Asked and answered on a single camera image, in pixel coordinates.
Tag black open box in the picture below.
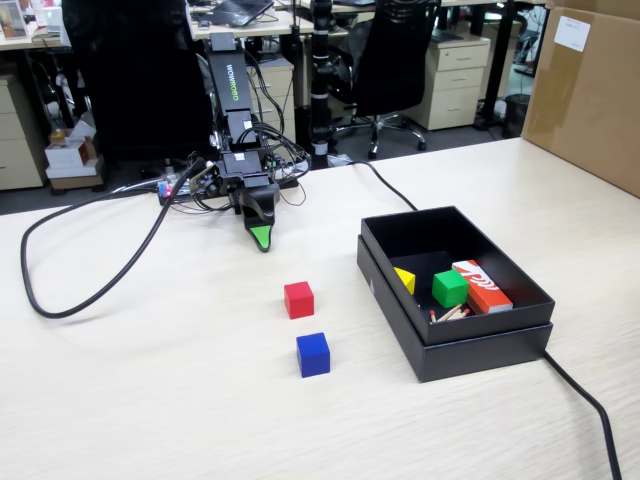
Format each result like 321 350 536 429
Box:
356 234 554 384

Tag black laptop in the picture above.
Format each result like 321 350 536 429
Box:
196 0 276 29

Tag yellow wooden block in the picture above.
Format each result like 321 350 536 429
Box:
393 266 417 296

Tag green wooden cube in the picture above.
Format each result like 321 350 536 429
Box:
431 270 470 310

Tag black mesh waste bin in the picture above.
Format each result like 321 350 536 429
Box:
503 93 532 139

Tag blue wooden cube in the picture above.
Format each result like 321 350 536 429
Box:
295 332 332 379

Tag beige wide drawer cabinet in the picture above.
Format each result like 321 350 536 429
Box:
0 73 49 192

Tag thick black looped cable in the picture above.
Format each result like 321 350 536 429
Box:
20 158 207 319

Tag white drawer pedestal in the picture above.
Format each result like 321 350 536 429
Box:
413 36 492 132

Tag red wooden cube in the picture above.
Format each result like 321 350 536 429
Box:
283 281 316 320

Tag beige drawer pedestal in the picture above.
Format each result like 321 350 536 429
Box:
246 54 296 147

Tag large brown cardboard box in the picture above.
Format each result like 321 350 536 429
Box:
519 0 640 199

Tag stacked white cardboard boxes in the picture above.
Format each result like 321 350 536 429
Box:
43 127 105 192

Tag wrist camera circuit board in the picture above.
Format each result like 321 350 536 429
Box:
187 157 222 198

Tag framed picture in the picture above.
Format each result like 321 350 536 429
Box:
0 0 29 41

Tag black mesh office chair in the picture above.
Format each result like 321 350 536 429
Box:
330 0 444 160

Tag black cardboard box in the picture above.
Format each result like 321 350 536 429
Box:
360 204 557 346

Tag white shipping label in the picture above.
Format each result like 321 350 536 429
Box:
553 14 593 52

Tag controller board with red LED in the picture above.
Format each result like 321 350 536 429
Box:
156 174 182 203

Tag black jointed pole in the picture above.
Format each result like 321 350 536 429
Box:
308 0 335 169

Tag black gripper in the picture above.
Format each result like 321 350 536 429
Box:
218 151 280 254

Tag thin black wire bundle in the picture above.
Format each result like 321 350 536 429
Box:
241 47 313 207

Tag orange white matchbox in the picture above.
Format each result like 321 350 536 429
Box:
451 259 515 315

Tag black high-back office chair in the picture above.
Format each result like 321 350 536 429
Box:
61 0 217 162

